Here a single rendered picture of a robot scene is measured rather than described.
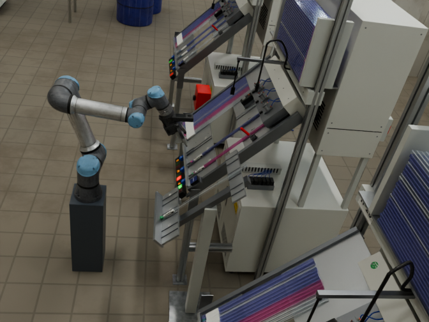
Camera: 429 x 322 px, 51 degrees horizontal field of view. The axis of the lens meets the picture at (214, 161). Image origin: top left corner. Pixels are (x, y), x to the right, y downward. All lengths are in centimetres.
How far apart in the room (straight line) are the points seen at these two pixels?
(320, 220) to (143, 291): 114
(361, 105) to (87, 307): 185
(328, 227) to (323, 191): 22
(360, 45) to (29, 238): 228
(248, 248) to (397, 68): 133
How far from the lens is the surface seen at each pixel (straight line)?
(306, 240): 287
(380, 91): 235
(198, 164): 254
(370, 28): 218
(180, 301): 283
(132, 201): 341
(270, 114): 230
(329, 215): 276
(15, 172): 372
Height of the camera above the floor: 227
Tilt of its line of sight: 35 degrees down
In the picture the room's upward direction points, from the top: 11 degrees clockwise
